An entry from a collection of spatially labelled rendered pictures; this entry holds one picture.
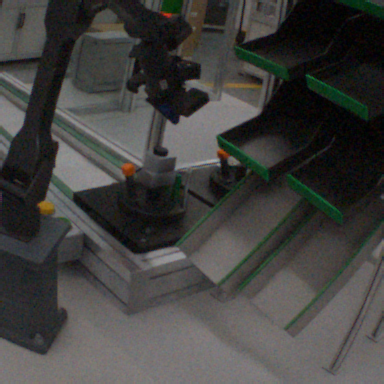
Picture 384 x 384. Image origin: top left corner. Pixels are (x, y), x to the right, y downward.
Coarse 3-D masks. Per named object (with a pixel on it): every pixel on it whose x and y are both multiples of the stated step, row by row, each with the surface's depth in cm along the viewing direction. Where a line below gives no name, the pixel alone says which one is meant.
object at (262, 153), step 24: (288, 96) 102; (312, 96) 105; (264, 120) 101; (288, 120) 101; (312, 120) 100; (336, 120) 92; (240, 144) 98; (264, 144) 97; (288, 144) 96; (312, 144) 92; (264, 168) 89; (288, 168) 91
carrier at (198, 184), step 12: (204, 168) 149; (216, 168) 143; (228, 168) 145; (240, 168) 139; (192, 180) 141; (204, 180) 142; (216, 180) 138; (228, 180) 137; (192, 192) 136; (204, 192) 136; (216, 192) 137; (216, 204) 132
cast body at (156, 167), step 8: (152, 152) 120; (160, 152) 119; (168, 152) 121; (144, 160) 121; (152, 160) 119; (160, 160) 118; (168, 160) 120; (144, 168) 120; (152, 168) 120; (160, 168) 119; (168, 168) 121; (176, 168) 126; (144, 176) 120; (152, 176) 118; (160, 176) 120; (168, 176) 121; (144, 184) 120; (152, 184) 119; (160, 184) 121; (168, 184) 123
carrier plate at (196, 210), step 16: (80, 192) 125; (96, 192) 126; (112, 192) 128; (96, 208) 120; (112, 208) 121; (192, 208) 128; (208, 208) 129; (112, 224) 115; (128, 224) 117; (144, 224) 118; (176, 224) 120; (192, 224) 122; (128, 240) 112; (144, 240) 112; (160, 240) 113; (176, 240) 115
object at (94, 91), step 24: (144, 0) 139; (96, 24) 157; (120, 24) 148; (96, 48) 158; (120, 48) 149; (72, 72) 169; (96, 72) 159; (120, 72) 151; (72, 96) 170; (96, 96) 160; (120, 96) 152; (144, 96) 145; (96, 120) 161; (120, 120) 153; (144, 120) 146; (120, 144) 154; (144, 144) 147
